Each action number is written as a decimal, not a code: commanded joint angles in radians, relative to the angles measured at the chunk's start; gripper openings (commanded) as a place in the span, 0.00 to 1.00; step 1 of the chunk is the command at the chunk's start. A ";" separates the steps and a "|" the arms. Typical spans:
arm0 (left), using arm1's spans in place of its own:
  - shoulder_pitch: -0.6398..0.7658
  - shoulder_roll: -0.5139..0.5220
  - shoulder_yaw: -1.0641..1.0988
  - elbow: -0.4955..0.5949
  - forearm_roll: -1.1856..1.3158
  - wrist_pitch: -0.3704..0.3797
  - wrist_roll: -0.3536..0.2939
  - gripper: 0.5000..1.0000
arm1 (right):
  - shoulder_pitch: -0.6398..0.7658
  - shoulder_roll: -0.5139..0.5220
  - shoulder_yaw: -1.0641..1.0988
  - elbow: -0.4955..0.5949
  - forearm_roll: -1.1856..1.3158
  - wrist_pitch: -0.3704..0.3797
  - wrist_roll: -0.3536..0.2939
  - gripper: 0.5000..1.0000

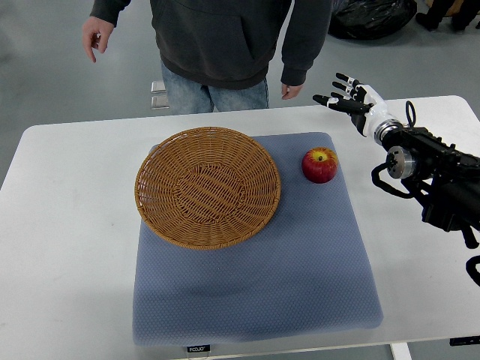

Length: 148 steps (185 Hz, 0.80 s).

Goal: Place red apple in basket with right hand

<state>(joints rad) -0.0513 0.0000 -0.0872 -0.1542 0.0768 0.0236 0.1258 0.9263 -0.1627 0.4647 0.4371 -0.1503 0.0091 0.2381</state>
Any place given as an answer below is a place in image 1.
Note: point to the black table control box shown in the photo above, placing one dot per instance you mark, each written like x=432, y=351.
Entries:
x=199, y=348

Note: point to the upper metal floor plate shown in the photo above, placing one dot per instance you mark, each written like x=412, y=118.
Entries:
x=157, y=86

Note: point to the person bare hand left side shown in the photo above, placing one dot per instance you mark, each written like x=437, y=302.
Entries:
x=95, y=36

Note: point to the person bare hand right side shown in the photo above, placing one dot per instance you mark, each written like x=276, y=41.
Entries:
x=290, y=91

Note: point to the brown wicker basket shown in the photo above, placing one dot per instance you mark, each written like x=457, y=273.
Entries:
x=207, y=188

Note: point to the black table bracket right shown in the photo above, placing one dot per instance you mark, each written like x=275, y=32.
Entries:
x=464, y=341

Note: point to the white table leg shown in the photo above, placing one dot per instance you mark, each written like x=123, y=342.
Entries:
x=400, y=351

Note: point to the person in dark hoodie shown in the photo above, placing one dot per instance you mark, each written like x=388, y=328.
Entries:
x=215, y=55

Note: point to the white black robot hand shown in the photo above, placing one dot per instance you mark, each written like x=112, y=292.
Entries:
x=368, y=111

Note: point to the metal floor plate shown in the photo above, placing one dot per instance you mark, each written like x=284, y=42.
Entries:
x=159, y=102
x=157, y=86

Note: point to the red apple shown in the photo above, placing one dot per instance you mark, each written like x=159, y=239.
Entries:
x=319, y=165

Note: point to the lower metal floor plate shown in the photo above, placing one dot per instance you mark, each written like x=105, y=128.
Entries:
x=159, y=102

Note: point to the black garbage bag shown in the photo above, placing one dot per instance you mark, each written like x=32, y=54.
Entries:
x=369, y=19

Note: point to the blue grey cushion mat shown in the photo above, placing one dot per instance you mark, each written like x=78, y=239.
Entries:
x=306, y=272

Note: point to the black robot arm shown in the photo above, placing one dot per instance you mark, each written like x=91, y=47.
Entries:
x=443, y=180

